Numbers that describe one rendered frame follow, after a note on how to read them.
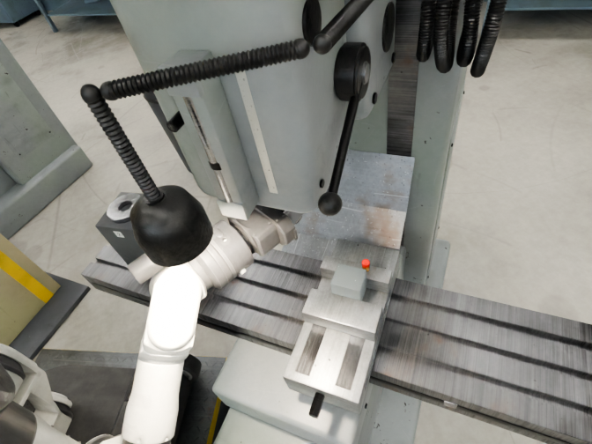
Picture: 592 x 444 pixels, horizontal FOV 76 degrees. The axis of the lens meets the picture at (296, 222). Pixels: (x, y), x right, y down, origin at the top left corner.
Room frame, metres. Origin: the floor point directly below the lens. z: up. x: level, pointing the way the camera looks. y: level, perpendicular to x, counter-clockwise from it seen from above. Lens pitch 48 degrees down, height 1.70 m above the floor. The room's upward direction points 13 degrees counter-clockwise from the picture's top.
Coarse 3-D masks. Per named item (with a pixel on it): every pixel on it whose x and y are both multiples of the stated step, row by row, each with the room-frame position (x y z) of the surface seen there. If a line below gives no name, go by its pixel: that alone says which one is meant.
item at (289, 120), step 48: (144, 0) 0.41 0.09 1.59; (192, 0) 0.39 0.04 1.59; (240, 0) 0.36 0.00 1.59; (288, 0) 0.36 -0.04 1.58; (336, 0) 0.46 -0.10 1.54; (144, 48) 0.43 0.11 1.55; (192, 48) 0.40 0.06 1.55; (240, 48) 0.37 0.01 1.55; (336, 48) 0.45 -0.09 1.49; (240, 96) 0.37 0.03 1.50; (288, 96) 0.35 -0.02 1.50; (336, 96) 0.44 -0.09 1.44; (192, 144) 0.43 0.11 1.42; (288, 144) 0.35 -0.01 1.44; (336, 144) 0.42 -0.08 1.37; (288, 192) 0.36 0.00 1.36
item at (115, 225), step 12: (120, 192) 0.80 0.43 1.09; (120, 204) 0.74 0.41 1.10; (132, 204) 0.72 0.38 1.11; (108, 216) 0.70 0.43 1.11; (120, 216) 0.69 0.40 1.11; (108, 228) 0.68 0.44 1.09; (120, 228) 0.66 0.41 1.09; (108, 240) 0.69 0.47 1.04; (120, 240) 0.68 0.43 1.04; (132, 240) 0.66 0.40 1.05; (120, 252) 0.69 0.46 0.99; (132, 252) 0.67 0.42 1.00
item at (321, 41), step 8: (352, 0) 0.32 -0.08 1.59; (360, 0) 0.32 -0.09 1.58; (368, 0) 0.33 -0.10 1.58; (344, 8) 0.31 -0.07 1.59; (352, 8) 0.31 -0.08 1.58; (360, 8) 0.31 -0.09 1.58; (336, 16) 0.30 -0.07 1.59; (344, 16) 0.29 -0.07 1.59; (352, 16) 0.30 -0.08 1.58; (328, 24) 0.29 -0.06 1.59; (336, 24) 0.28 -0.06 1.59; (344, 24) 0.29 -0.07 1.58; (352, 24) 0.30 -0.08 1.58; (320, 32) 0.28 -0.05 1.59; (328, 32) 0.27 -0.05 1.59; (336, 32) 0.28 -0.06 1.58; (344, 32) 0.29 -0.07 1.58; (320, 40) 0.27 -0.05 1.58; (328, 40) 0.27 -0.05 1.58; (336, 40) 0.27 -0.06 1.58; (320, 48) 0.26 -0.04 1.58; (328, 48) 0.26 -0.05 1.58
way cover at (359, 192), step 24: (360, 168) 0.75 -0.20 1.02; (384, 168) 0.72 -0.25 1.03; (408, 168) 0.69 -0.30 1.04; (360, 192) 0.72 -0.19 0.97; (384, 192) 0.69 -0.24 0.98; (408, 192) 0.66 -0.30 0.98; (312, 216) 0.74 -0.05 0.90; (336, 216) 0.71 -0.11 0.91; (360, 216) 0.68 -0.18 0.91; (384, 216) 0.66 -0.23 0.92; (312, 240) 0.69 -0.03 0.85; (336, 240) 0.66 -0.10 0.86; (360, 240) 0.64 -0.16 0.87; (384, 240) 0.61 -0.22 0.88
